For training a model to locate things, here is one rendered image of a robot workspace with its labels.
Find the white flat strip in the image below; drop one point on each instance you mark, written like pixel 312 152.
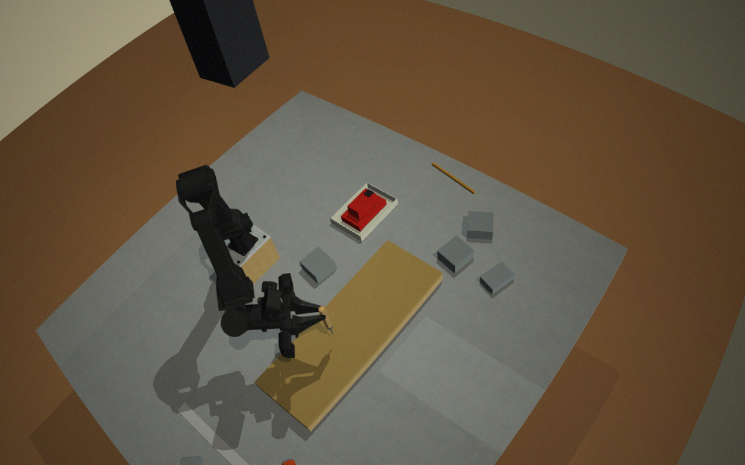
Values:
pixel 224 449

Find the tan wooden floor panel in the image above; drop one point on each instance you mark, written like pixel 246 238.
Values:
pixel 366 314

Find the awl with wooden handle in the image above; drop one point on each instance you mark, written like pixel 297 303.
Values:
pixel 327 321

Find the brown thin flat bar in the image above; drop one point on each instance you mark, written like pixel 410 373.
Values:
pixel 454 178

